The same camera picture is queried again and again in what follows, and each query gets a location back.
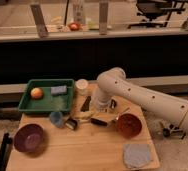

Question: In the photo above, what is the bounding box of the black rectangular block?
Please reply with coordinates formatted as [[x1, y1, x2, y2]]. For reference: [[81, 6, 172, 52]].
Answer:
[[81, 96, 91, 112]]

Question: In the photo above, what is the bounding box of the orange apple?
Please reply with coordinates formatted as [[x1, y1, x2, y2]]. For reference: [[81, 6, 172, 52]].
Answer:
[[30, 88, 43, 99]]

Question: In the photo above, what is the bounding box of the yellow banana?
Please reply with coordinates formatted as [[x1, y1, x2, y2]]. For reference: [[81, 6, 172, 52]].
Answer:
[[76, 111, 94, 120]]

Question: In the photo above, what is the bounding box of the black handled tool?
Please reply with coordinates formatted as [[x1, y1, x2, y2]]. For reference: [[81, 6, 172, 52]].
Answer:
[[90, 118, 108, 126]]

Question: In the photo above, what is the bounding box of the small blue cup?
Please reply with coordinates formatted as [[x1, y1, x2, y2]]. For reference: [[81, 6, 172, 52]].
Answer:
[[49, 111, 64, 128]]

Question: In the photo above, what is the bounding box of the white plastic container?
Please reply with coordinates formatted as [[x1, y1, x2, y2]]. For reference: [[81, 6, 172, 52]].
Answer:
[[75, 79, 88, 95]]

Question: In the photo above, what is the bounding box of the red fruit on shelf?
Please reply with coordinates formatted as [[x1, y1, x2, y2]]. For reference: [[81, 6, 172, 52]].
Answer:
[[68, 22, 80, 31]]

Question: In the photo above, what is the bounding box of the grey-blue folded cloth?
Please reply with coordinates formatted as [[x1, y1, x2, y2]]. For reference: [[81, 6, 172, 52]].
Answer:
[[123, 144, 152, 169]]

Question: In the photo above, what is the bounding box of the green plastic tray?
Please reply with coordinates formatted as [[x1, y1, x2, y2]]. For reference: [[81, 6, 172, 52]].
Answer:
[[18, 79, 74, 115]]

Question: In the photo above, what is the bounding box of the blue-grey sponge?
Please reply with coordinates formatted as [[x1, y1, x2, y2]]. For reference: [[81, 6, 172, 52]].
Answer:
[[51, 86, 67, 95]]

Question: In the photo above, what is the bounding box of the metal spoon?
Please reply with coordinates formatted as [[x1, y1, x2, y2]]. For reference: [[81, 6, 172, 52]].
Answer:
[[112, 107, 130, 123]]

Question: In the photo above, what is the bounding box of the small metal cup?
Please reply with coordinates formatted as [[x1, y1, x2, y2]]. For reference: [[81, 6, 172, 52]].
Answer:
[[65, 118, 78, 130]]

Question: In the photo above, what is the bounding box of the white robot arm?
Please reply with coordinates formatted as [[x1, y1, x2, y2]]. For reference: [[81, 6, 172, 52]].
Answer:
[[91, 67, 188, 133]]

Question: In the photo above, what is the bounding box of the red-orange bowl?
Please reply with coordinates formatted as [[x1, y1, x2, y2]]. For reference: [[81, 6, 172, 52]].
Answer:
[[117, 113, 142, 139]]

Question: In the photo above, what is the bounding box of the purple bowl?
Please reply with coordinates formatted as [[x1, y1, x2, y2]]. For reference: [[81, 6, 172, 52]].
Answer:
[[14, 124, 44, 153]]

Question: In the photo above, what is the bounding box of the black chair on left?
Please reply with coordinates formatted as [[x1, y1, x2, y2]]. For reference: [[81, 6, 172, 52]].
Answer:
[[0, 133, 13, 171]]

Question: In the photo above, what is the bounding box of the black office chair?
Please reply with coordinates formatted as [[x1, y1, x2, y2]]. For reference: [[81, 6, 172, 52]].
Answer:
[[128, 0, 185, 28]]

